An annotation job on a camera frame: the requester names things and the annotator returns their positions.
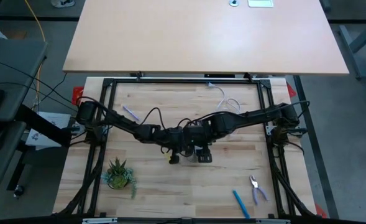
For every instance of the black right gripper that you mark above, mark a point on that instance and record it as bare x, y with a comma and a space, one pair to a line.
198, 135

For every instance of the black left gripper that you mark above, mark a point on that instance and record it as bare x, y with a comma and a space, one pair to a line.
173, 138

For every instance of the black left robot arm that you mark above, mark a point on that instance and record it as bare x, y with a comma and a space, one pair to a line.
86, 112

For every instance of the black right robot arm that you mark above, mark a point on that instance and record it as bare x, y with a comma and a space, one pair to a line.
257, 113

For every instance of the blue marker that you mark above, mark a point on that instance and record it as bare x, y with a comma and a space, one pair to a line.
241, 203

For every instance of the green succulent in pot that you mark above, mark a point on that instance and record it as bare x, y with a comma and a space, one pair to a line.
118, 177

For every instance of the purple pen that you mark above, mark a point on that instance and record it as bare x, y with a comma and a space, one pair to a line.
130, 113

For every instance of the silver aluminium bar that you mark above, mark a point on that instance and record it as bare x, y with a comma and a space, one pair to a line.
100, 221
272, 221

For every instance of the red triangular corner guard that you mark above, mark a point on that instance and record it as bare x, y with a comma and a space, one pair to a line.
321, 213
77, 95
290, 91

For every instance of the black floor bar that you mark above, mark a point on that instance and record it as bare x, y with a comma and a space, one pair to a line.
318, 155

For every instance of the large light wood table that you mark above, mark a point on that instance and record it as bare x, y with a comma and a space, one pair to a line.
201, 37

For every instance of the white printed paper sheet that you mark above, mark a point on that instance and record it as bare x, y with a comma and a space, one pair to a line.
56, 119

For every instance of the round metal table grommet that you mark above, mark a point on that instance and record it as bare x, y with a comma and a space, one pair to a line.
234, 2

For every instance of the black caster knob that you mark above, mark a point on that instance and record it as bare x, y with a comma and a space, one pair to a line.
19, 191

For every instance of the white rectangular cover plate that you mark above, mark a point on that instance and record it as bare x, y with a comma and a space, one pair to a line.
260, 3

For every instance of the dark grey desk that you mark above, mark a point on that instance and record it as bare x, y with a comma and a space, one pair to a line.
11, 56

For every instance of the black aluminium table frame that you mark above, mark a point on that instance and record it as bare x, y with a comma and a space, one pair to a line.
185, 80

